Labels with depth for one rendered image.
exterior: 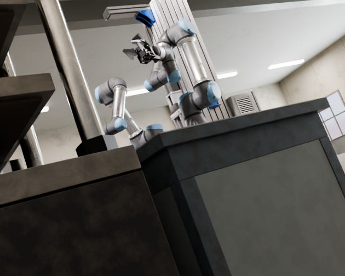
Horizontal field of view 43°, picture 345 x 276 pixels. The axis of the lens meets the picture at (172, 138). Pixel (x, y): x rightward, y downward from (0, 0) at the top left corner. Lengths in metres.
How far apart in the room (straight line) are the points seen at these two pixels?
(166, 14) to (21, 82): 2.02
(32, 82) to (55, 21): 0.17
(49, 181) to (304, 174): 0.79
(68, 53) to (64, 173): 0.33
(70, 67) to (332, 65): 11.80
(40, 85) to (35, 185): 0.30
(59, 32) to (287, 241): 0.82
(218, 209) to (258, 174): 0.19
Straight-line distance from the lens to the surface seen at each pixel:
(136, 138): 3.04
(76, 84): 1.12
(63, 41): 1.16
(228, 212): 1.18
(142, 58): 2.24
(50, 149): 10.34
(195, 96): 2.55
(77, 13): 5.75
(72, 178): 0.98
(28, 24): 5.51
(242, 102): 2.95
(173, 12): 3.09
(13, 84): 1.14
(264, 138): 1.34
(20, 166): 1.56
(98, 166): 1.00
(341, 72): 12.59
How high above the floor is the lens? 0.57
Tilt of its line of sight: 11 degrees up
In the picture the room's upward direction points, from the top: 21 degrees counter-clockwise
